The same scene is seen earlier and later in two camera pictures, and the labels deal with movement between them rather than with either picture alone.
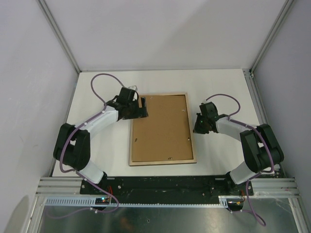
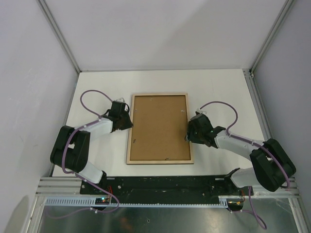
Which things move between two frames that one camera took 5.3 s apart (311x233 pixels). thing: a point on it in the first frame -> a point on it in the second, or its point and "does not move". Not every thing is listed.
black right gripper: (197, 128) -> (190, 135)
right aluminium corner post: (282, 14) does not move
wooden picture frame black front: (166, 136) does not move
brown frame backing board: (165, 134) does not move
